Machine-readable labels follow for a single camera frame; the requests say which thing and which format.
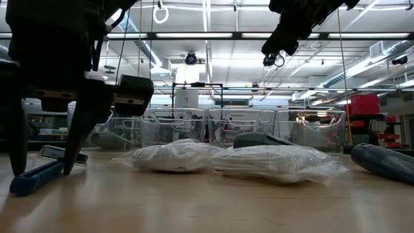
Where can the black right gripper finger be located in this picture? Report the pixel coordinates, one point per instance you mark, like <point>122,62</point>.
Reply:
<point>279,45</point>

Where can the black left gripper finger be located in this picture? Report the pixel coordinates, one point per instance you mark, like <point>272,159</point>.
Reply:
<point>18,136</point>
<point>84,123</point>

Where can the grey deodorant stick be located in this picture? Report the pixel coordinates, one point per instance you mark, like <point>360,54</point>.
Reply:
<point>113,141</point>

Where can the blue disposable razor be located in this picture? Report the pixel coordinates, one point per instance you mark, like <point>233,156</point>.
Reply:
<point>35,178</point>

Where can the black deodorant stick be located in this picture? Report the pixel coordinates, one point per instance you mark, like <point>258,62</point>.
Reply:
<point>255,139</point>

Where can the dark blue tube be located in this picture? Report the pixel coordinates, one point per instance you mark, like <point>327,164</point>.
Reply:
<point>385,166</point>

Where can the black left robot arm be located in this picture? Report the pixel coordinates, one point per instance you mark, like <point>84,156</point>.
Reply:
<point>48,39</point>

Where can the dark cluttered workbench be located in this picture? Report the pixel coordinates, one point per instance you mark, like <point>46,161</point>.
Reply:
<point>48,131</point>

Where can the clear plastic bin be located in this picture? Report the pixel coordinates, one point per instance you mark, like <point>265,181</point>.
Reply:
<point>171,129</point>
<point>310,132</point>
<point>241,127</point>
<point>129,136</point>

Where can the white pillar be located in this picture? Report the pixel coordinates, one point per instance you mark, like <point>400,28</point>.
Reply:
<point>187,97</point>

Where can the black tubular stand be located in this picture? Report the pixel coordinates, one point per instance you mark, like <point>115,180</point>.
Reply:
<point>197,84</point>

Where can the cotton swabs clear bag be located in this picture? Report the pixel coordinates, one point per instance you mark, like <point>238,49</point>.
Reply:
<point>275,161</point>
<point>168,158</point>

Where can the red plastic crate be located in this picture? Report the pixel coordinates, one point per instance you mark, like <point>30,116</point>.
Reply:
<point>363,103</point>

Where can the metal storage shelf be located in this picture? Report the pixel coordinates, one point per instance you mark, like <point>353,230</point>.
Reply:
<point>388,136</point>

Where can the silver ventilation duct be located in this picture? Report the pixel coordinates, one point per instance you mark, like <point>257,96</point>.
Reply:
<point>372,63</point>
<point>152,55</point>

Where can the black overhead camera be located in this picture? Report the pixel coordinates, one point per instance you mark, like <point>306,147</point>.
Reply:
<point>191,59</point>

